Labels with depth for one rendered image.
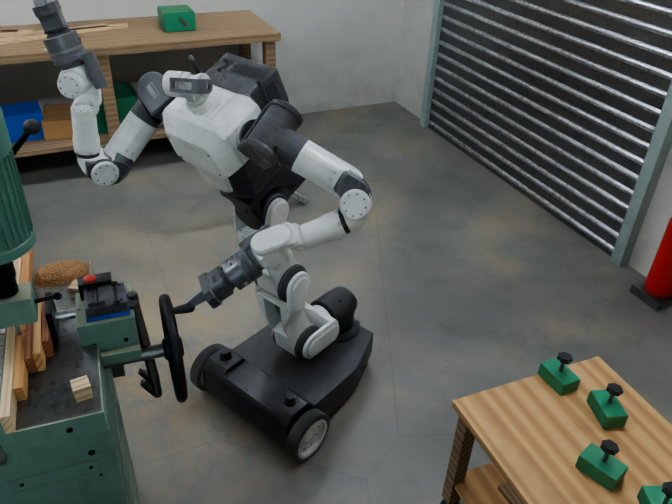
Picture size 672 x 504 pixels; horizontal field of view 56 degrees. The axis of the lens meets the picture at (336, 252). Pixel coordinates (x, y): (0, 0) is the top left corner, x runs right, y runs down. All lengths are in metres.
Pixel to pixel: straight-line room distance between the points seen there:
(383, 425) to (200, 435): 0.72
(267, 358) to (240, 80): 1.24
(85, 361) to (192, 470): 0.98
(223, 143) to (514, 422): 1.16
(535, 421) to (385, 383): 0.91
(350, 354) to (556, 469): 1.04
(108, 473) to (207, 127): 0.89
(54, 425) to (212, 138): 0.77
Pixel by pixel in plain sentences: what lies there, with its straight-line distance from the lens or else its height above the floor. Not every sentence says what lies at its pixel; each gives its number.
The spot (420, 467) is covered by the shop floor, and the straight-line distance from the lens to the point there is 2.51.
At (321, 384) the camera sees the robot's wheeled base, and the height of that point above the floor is 0.17.
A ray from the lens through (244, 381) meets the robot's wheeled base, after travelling 2.49.
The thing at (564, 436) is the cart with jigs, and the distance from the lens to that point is 2.02.
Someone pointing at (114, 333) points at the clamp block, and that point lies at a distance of 1.65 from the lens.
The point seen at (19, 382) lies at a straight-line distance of 1.56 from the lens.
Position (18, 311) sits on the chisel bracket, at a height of 1.04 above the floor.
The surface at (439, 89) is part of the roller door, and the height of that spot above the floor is 0.34.
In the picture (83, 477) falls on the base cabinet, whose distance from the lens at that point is 1.70.
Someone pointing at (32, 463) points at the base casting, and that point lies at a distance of 1.65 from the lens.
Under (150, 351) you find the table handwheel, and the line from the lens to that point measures 1.72.
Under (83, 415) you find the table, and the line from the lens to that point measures 1.50.
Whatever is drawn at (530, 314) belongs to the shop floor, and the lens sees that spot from 3.29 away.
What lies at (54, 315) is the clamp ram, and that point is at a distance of 1.68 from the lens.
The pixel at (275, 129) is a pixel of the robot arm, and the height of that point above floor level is 1.34.
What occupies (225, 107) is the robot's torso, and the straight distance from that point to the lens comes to 1.72.
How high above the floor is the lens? 1.97
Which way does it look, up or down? 34 degrees down
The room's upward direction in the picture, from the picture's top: 3 degrees clockwise
